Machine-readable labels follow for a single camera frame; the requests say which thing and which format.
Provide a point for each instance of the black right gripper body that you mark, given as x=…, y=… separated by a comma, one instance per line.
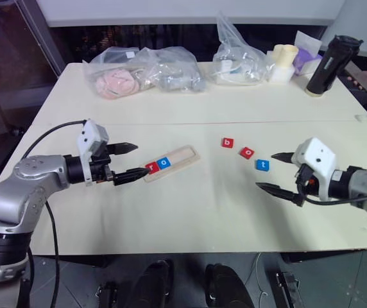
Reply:
x=303, y=183

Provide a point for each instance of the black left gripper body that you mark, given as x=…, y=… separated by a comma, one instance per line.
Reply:
x=100, y=167

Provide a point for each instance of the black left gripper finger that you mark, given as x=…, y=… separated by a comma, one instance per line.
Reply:
x=122, y=148
x=130, y=174

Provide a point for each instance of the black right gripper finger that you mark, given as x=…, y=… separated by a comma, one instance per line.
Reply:
x=278, y=191
x=284, y=157

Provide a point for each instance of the blue letter tile t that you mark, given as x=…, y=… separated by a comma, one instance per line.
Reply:
x=262, y=165

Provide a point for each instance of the red letter tile o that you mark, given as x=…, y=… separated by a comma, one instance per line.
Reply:
x=246, y=152

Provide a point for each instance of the wooden letter tray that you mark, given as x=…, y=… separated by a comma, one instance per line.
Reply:
x=183, y=155

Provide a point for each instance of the red letter tile b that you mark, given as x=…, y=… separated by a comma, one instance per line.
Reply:
x=227, y=143

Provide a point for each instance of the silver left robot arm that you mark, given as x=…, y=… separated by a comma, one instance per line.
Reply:
x=26, y=192

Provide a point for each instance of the red letter tile r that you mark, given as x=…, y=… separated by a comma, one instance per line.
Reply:
x=152, y=167

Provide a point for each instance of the blue letter tile o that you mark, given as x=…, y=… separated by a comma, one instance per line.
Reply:
x=164, y=163

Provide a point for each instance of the pink plush item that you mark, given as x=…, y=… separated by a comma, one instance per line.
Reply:
x=117, y=83

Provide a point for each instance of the grey soft item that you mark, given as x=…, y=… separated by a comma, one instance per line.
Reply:
x=180, y=81

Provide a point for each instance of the clear bag with pink item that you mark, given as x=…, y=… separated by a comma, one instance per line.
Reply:
x=106, y=61

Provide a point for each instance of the black thermos bottle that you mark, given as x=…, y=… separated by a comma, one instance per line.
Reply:
x=326, y=69

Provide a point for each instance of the clear bag with grey items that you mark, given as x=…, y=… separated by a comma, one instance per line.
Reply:
x=170, y=61

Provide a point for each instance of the purple white tissue pack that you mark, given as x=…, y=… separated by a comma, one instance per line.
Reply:
x=305, y=59

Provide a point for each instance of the cream cylindrical holder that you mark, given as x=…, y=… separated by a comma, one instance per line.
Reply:
x=284, y=56

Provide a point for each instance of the dark smartphone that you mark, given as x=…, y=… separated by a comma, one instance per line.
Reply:
x=358, y=75

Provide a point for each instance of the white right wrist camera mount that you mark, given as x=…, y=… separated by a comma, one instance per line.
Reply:
x=318, y=154

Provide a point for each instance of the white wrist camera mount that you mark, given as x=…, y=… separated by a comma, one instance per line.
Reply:
x=318, y=154
x=87, y=134

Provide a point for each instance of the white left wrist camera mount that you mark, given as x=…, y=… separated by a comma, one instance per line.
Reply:
x=87, y=134

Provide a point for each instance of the black metal bracket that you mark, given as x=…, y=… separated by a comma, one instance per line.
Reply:
x=287, y=287
x=106, y=295

